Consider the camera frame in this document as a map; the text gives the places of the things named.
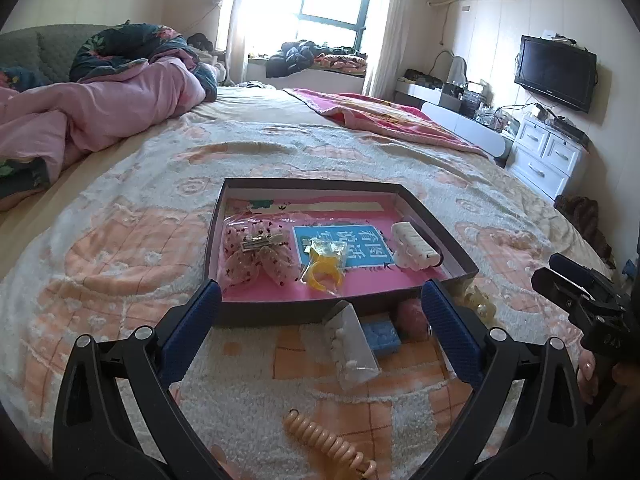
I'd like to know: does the person's right hand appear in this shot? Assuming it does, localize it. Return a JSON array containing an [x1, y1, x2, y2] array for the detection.
[[577, 350, 599, 404]]

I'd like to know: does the pink polka dot hair bow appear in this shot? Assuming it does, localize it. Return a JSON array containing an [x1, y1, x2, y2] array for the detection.
[[218, 220, 300, 288]]

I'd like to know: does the pink red blanket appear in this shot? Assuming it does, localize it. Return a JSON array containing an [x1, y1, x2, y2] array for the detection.
[[284, 88, 485, 155]]

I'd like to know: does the black flat television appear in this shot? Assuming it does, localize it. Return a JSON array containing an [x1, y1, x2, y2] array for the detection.
[[514, 36, 598, 113]]

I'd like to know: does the cream peach bedspread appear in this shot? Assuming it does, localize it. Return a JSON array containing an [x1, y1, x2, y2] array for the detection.
[[1, 89, 603, 479]]

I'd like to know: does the peach spiral hair tie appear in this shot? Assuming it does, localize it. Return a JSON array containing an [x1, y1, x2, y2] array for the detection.
[[282, 408, 379, 478]]

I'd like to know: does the white hair comb clip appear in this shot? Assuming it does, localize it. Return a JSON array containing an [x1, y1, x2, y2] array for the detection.
[[392, 222, 442, 271]]

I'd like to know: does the clear bag of white beads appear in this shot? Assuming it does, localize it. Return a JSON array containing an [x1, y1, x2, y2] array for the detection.
[[323, 300, 381, 391]]

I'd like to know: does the white drawer cabinet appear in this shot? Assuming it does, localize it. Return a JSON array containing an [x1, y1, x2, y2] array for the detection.
[[506, 114, 589, 203]]

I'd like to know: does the clothes pile on windowsill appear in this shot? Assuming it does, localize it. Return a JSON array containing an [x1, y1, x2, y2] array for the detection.
[[266, 40, 368, 78]]

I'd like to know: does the dark floral quilt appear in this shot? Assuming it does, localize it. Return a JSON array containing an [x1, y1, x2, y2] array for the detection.
[[68, 22, 217, 102]]

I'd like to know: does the pink fluffy pompom clip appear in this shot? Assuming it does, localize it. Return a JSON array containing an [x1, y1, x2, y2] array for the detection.
[[395, 298, 431, 341]]

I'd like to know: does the cream lace hair scrunchie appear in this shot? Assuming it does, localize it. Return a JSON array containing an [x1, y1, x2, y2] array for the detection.
[[463, 285, 497, 326]]

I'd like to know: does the white low desk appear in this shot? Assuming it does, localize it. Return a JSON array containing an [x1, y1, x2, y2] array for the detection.
[[394, 77, 514, 164]]

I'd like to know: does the blue hair clip pack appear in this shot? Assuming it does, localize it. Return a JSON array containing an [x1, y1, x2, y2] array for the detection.
[[361, 320, 401, 358]]

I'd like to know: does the yellow ring in plastic bag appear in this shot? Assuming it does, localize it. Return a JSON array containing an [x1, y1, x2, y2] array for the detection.
[[299, 236, 350, 294]]

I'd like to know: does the pink duvet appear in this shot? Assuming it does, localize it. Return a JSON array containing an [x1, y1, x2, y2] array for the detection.
[[1, 56, 205, 180]]

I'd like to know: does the grey green headboard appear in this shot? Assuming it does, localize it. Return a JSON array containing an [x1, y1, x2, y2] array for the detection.
[[1, 24, 106, 84]]

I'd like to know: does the window with blue frame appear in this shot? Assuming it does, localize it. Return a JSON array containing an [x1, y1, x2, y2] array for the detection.
[[296, 0, 370, 50]]

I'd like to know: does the dark cardboard box tray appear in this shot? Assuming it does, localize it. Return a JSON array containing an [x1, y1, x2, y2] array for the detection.
[[205, 178, 478, 327]]

